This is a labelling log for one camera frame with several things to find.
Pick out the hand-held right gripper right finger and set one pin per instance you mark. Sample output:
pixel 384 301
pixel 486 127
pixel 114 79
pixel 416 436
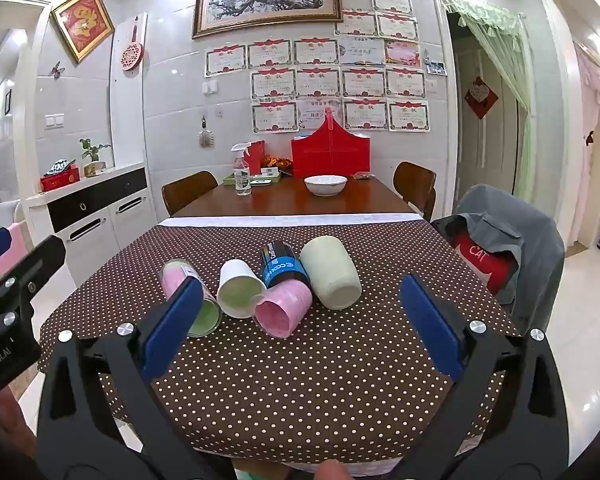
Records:
pixel 430 325

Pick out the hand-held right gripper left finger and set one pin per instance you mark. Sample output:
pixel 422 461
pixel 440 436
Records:
pixel 172 330

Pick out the pink and green cup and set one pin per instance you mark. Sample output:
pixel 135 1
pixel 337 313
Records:
pixel 172 276

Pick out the white cup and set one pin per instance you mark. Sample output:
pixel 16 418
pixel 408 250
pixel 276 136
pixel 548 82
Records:
pixel 237 290

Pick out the pale green cup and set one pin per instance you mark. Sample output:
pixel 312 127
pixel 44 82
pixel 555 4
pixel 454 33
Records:
pixel 330 275

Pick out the black and blue cup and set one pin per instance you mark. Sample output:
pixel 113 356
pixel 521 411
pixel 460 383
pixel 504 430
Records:
pixel 282 265

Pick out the person's right hand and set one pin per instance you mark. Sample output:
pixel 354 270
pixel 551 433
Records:
pixel 332 471

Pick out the pink cloth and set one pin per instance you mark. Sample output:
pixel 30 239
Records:
pixel 15 250

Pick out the white sideboard cabinet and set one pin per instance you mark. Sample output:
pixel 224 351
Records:
pixel 95 210

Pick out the red garment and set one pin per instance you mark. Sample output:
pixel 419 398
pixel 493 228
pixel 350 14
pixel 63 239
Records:
pixel 485 265

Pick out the red gift box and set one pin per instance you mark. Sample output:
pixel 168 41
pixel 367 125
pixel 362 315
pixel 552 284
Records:
pixel 60 179

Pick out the small potted plant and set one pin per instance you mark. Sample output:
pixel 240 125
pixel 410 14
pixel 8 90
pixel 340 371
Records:
pixel 95 155

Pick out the brown polka dot tablecloth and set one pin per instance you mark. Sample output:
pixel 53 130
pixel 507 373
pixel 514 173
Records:
pixel 290 385

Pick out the grey jacket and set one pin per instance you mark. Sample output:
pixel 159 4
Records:
pixel 530 230

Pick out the wooden chair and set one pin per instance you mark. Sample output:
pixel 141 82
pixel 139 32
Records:
pixel 187 192
pixel 415 185

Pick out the green flat box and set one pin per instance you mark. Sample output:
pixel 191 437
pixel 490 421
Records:
pixel 230 180

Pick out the white lace cloth strip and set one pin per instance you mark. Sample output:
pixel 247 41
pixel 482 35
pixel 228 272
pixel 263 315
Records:
pixel 290 220

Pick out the small snack packet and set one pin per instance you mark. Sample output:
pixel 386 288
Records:
pixel 364 175

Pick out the clear spray bottle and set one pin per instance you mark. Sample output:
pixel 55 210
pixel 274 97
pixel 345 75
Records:
pixel 241 177

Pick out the wooden dining table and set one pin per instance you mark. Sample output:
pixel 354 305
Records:
pixel 290 202

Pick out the white bowl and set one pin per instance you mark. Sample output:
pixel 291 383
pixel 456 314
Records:
pixel 325 186

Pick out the white door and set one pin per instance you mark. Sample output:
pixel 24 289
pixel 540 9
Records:
pixel 485 155

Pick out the red paper box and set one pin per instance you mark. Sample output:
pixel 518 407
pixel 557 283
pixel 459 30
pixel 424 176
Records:
pixel 255 156

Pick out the hanging brush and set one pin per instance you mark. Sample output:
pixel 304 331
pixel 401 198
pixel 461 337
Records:
pixel 206 137

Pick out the orange snack packets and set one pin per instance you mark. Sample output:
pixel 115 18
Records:
pixel 276 162

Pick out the red gift bag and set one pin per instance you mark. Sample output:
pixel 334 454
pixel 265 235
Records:
pixel 330 152

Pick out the red round paper ornament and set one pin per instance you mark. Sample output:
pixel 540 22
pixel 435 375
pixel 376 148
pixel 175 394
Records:
pixel 131 54

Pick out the red diamond door ornament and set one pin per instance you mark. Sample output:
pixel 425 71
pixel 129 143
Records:
pixel 481 97

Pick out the framed red and gold picture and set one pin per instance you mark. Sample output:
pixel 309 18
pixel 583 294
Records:
pixel 83 22

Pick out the pink curtain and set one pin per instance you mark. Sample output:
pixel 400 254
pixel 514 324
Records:
pixel 592 125

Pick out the green lace curtain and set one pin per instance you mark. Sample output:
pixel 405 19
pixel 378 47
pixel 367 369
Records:
pixel 510 75

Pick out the white light switch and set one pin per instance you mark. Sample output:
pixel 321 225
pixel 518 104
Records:
pixel 54 120

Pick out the butterfly wall decoration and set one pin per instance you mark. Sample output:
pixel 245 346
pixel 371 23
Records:
pixel 57 70

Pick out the white wall socket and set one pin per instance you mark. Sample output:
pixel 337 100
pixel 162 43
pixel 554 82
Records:
pixel 210 87

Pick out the small wall photo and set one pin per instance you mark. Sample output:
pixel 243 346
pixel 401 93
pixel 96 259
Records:
pixel 435 68

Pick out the group of wall certificates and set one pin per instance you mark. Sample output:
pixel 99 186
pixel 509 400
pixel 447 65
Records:
pixel 320 82

